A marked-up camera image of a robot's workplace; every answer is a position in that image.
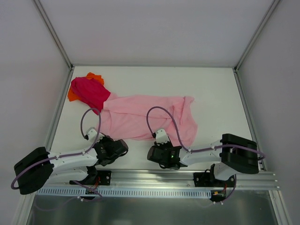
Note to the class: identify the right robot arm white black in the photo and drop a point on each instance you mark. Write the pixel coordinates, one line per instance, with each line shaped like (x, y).
(229, 156)

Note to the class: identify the orange folded t shirt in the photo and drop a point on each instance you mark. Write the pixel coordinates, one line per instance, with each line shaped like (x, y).
(71, 94)

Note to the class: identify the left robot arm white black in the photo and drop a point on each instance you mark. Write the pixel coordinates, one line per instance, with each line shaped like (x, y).
(41, 167)

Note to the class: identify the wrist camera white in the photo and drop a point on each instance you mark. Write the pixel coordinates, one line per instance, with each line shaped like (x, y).
(91, 134)
(161, 136)

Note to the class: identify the aluminium frame post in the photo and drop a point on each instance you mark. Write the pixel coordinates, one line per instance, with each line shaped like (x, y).
(49, 26)
(268, 14)

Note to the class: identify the aluminium mounting rail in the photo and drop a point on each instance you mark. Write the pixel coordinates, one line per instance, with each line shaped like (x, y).
(121, 178)

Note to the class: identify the light pink t shirt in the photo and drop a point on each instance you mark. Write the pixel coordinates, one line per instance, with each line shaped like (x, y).
(137, 117)

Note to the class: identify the right aluminium frame post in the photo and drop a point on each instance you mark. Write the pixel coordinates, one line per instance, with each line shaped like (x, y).
(268, 14)

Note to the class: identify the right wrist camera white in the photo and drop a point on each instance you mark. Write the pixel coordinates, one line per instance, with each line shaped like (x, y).
(161, 136)

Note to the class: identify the left aluminium frame post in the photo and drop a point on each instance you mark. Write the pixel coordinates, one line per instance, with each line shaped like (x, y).
(49, 26)

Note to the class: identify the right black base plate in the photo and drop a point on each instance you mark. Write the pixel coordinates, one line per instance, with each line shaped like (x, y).
(207, 180)

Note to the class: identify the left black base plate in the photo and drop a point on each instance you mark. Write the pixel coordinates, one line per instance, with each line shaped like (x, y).
(103, 177)

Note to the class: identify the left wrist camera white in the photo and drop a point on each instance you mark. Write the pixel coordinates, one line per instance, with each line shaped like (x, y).
(91, 134)

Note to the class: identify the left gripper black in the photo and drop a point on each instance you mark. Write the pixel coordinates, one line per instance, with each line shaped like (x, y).
(119, 148)

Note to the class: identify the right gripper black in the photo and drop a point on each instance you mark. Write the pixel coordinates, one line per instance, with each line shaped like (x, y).
(154, 154)

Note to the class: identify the white slotted cable duct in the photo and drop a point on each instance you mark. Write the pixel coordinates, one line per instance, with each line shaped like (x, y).
(126, 192)

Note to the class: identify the magenta folded t shirt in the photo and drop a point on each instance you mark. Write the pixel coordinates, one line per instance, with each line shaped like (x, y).
(91, 92)

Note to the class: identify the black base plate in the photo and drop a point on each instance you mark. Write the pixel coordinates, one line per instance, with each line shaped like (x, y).
(103, 177)
(207, 180)

